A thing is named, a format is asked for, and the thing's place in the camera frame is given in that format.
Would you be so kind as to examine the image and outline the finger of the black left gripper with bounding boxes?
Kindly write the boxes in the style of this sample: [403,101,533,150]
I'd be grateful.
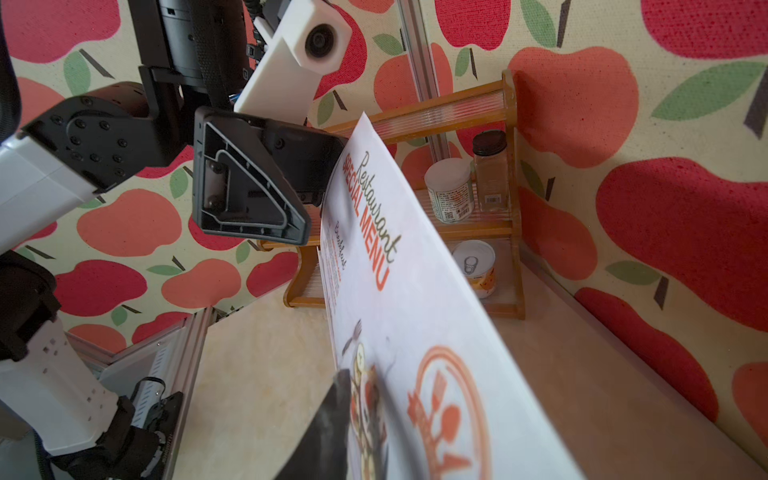
[193,107,312,246]
[263,120,347,207]

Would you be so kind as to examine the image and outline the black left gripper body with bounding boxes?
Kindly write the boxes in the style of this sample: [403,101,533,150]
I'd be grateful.
[128,1,263,111]

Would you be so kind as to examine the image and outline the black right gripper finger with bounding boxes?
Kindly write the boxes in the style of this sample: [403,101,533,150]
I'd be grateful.
[275,369,351,479]

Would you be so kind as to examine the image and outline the restaurant special menu sheet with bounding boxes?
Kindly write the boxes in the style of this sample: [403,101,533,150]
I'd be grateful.
[318,117,582,479]

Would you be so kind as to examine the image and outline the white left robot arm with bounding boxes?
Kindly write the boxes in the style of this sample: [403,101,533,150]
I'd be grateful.
[1,1,352,479]

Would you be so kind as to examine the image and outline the white lidded jar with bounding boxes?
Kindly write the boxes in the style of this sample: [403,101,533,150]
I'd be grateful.
[424,158,475,224]

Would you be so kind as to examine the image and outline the black capped glass jar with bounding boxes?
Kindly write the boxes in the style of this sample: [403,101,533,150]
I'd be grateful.
[472,130,509,212]

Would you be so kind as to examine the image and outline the pull tab tin can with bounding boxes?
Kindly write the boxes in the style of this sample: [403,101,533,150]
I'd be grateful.
[452,240,496,299]

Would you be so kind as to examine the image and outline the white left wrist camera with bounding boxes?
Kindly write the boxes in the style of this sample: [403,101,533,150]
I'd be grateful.
[234,0,352,125]

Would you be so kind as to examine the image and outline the left aluminium frame post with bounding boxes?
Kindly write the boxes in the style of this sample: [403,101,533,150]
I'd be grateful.
[395,0,451,163]

